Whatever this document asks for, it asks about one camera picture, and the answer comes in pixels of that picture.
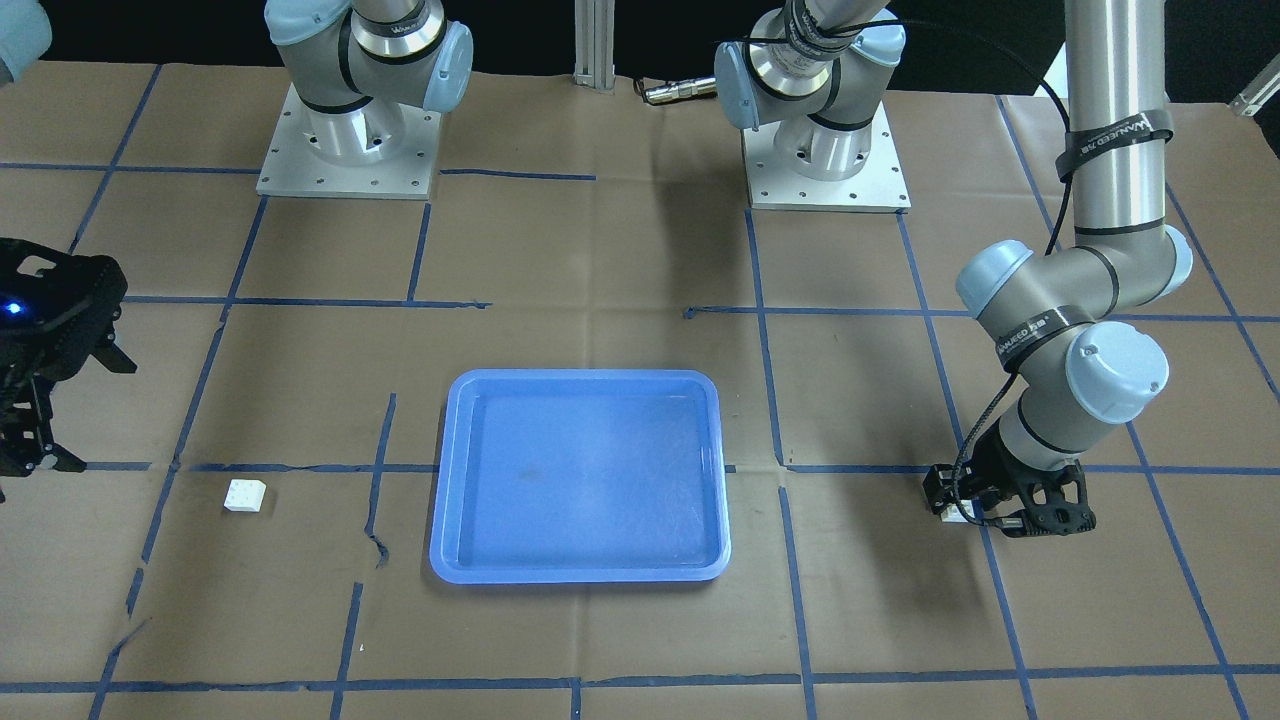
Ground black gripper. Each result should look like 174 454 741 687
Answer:
1 238 138 477
922 432 1097 538

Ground white block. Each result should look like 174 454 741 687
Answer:
221 478 268 512
940 500 980 524

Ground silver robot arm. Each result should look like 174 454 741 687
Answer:
3 1 1190 477
259 1 1096 537

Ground blue plastic tray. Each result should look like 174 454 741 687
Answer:
428 369 732 585

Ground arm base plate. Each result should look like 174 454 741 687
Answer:
256 87 444 201
741 104 913 214

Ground aluminium frame post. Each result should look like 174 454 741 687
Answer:
572 0 616 94

